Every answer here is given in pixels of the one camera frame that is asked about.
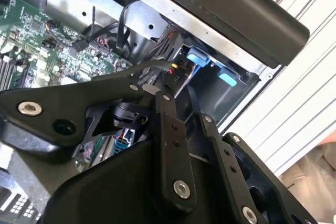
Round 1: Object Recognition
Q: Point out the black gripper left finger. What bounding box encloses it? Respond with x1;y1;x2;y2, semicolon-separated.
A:
0;73;197;213

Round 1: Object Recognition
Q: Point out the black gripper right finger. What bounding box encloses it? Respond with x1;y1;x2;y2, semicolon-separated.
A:
162;74;320;224

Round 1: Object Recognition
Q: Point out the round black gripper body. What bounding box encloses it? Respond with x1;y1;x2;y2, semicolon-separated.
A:
41;140;320;224

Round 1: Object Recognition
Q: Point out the hard disk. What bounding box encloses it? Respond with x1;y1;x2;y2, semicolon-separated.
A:
181;45;238;88

